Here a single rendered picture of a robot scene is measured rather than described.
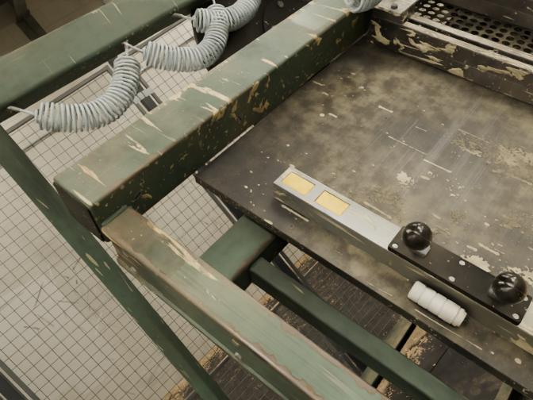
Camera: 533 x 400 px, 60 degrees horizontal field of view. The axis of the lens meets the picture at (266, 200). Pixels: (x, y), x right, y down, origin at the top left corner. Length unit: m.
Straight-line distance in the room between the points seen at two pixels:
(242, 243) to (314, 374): 0.29
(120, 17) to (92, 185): 0.63
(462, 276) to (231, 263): 0.36
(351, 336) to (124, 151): 0.47
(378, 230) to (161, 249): 0.34
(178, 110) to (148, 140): 0.09
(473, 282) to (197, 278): 0.39
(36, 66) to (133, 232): 0.58
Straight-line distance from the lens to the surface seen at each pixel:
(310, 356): 0.62
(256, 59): 0.96
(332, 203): 0.77
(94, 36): 1.26
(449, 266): 0.73
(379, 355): 0.75
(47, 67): 1.21
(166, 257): 0.71
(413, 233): 0.61
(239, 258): 0.79
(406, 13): 1.16
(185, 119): 0.83
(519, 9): 1.38
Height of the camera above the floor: 1.76
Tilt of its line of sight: 9 degrees down
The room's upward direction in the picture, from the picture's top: 39 degrees counter-clockwise
